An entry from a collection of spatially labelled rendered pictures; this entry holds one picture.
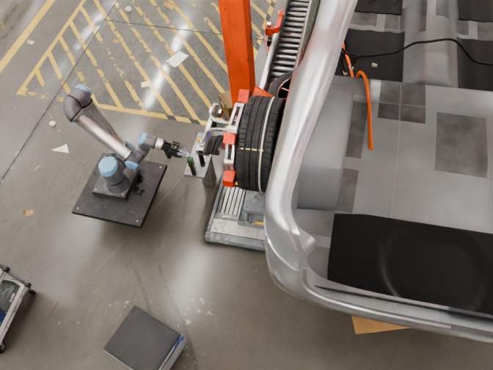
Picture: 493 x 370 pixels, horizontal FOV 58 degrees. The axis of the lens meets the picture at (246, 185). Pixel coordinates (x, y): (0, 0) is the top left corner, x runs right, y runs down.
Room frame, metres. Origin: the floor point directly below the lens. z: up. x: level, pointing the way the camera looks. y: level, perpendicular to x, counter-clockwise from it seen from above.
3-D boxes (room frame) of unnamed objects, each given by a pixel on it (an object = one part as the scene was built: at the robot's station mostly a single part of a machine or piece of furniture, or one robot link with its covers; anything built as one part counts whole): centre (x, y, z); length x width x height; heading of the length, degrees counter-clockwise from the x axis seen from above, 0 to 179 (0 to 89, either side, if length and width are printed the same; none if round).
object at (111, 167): (2.08, 1.03, 0.54); 0.17 x 0.15 x 0.18; 149
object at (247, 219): (1.87, -0.14, 0.13); 0.50 x 0.36 x 0.10; 162
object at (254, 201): (1.90, -0.15, 0.32); 0.40 x 0.30 x 0.28; 162
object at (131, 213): (2.06, 1.03, 0.15); 0.60 x 0.60 x 0.30; 69
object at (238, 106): (1.95, 0.01, 0.85); 0.54 x 0.07 x 0.54; 162
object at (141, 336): (0.80, 0.81, 0.17); 0.43 x 0.36 x 0.34; 53
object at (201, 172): (2.18, 0.33, 0.44); 0.43 x 0.17 x 0.03; 162
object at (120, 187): (2.06, 1.03, 0.40); 0.19 x 0.19 x 0.10
